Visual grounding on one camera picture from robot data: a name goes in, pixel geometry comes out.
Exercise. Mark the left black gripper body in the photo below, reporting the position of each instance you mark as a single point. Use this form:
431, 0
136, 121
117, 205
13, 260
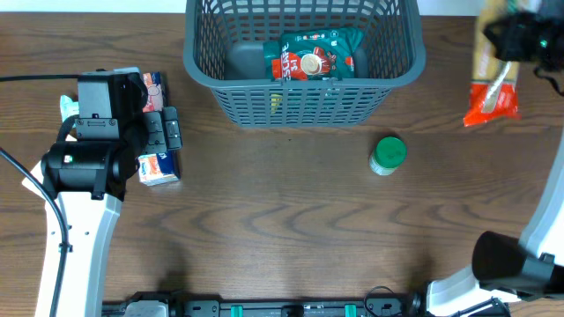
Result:
138, 137

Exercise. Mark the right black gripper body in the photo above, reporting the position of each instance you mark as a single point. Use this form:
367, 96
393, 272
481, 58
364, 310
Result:
523, 40

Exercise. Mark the grey plastic basket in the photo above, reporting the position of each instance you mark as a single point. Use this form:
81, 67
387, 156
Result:
223, 51

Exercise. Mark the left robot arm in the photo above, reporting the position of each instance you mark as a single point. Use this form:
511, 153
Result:
84, 174

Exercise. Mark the black mounting rail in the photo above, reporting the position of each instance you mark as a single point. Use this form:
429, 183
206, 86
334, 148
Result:
178, 304

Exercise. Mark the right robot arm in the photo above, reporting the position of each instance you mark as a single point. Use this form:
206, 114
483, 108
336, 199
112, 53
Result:
505, 269

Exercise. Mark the orange spaghetti packet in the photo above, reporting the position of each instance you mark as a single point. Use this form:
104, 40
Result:
493, 83

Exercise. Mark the green Nescafe coffee bag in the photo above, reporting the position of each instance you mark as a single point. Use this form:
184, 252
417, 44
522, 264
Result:
312, 55

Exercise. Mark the Kleenex tissue multipack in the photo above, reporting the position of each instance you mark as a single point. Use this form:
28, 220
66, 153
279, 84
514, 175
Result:
163, 167

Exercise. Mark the beige paper pouch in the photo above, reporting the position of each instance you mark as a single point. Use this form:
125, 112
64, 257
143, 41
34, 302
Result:
37, 174

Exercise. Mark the light blue wipes packet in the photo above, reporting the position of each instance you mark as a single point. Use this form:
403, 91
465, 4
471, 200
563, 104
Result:
68, 107

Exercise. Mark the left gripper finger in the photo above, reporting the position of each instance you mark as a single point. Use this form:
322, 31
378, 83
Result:
171, 128
156, 142

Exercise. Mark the green lidded jar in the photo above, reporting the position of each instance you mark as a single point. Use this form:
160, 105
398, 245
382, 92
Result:
388, 155

